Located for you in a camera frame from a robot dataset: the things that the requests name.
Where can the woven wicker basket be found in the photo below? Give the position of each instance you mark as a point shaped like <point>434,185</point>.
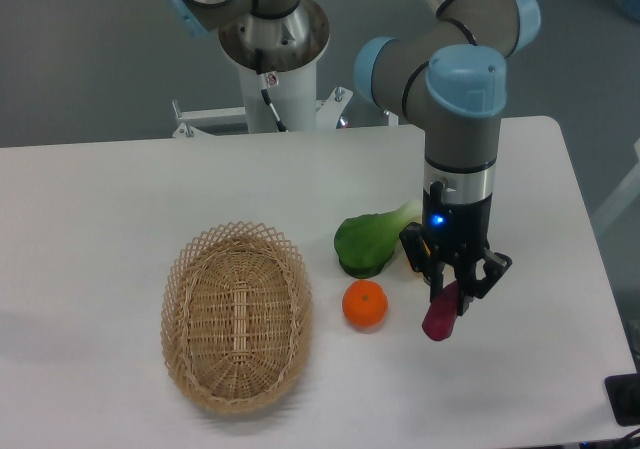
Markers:
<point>237,317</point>

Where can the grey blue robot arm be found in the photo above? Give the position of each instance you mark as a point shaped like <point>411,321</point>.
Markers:
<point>451,83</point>

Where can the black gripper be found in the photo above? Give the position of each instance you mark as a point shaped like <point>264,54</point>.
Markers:
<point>452,240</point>

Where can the green bok choy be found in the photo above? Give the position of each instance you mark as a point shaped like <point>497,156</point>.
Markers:
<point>366,243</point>

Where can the orange tangerine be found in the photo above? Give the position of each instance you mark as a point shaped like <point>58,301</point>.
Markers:
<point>364,304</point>

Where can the purple sweet potato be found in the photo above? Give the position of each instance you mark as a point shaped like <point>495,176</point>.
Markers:
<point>439,321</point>

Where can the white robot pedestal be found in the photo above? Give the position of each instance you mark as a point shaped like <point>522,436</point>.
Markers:
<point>276,61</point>

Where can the black device at table edge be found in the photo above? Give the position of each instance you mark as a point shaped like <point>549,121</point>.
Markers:
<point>623,394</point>

